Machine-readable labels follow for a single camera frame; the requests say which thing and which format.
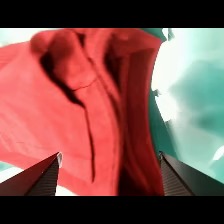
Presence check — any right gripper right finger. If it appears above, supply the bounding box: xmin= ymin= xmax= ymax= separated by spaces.
xmin=158 ymin=151 xmax=224 ymax=197

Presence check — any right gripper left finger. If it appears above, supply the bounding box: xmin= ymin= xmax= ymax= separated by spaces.
xmin=0 ymin=151 xmax=64 ymax=197

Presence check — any red T-shirt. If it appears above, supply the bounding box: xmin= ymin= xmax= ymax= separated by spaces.
xmin=0 ymin=28 xmax=168 ymax=197

